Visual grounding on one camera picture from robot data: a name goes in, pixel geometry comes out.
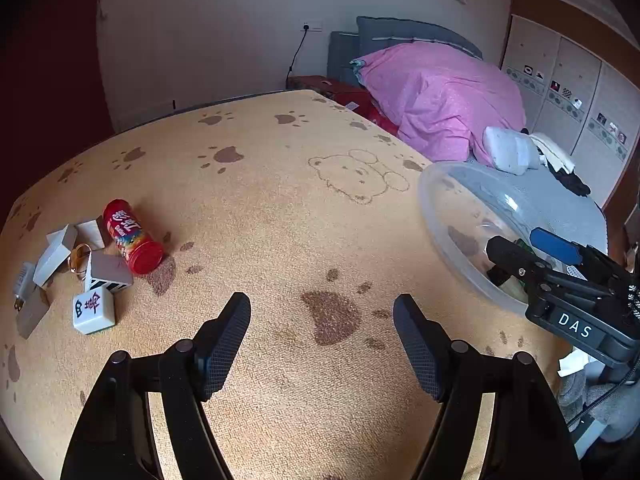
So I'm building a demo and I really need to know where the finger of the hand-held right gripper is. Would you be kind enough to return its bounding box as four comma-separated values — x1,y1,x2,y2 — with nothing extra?
486,235,626,306
529,226,631,286

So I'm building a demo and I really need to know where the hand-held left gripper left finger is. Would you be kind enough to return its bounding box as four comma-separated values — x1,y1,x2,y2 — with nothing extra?
60,292,252,480

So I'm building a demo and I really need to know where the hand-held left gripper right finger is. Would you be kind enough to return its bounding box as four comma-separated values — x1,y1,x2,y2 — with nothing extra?
392,294,583,480

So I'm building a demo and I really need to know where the clear plastic basin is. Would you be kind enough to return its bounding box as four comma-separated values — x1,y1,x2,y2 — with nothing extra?
417,161,608,317

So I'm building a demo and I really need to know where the red snack can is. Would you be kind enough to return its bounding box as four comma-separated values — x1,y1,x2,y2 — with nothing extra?
102,198,165,276

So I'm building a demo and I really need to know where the long white rectangular block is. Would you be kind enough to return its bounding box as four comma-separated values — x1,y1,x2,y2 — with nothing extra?
31,242,71,288

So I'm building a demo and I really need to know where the white USB charger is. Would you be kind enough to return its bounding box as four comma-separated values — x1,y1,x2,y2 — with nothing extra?
12,261,38,311

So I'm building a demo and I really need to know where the person's right hand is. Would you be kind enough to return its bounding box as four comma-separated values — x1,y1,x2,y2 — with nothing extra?
556,360,610,428

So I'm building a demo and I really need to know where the grey bed sheet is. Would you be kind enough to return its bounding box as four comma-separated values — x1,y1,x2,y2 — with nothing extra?
465,155,608,261

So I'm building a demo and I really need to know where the black clothing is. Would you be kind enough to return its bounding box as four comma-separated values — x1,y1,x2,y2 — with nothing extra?
545,160,592,197

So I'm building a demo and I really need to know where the cream clothing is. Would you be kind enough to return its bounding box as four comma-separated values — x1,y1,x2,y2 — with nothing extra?
530,132,576,173

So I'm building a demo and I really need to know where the white folded cloth bundle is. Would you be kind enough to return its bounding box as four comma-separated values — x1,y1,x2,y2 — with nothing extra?
482,126,541,176

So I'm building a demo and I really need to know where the white mahjong tile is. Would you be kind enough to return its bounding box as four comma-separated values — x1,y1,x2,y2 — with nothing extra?
72,287,116,335

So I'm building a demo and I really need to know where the white box with black stripes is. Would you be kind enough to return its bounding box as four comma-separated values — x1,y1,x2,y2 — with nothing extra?
84,250,135,293

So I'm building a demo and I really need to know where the yellow paw print blanket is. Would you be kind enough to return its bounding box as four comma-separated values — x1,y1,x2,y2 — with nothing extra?
0,89,608,480

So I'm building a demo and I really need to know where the pink duvet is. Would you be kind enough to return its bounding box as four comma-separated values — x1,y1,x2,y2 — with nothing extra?
350,42,527,166

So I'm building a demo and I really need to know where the grey bed headboard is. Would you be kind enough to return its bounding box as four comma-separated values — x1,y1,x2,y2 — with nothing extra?
327,16,483,83

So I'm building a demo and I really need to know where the red cardboard box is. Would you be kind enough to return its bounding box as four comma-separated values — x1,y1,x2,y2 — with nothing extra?
287,75,371,111

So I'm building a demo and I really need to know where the red quilted mattress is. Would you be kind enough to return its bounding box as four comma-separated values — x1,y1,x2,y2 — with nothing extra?
0,0,118,221

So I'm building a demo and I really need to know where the black braided cable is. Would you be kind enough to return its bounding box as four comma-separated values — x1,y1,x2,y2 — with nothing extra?
565,375,640,431

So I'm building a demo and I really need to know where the white wardrobe with brown frame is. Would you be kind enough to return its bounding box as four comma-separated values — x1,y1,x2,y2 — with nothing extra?
500,0,640,211

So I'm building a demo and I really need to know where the gold ring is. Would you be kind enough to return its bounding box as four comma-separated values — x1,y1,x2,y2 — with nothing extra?
68,243,93,276

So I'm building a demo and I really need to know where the black power cable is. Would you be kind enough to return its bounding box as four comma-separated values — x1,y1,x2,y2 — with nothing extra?
285,30,308,91

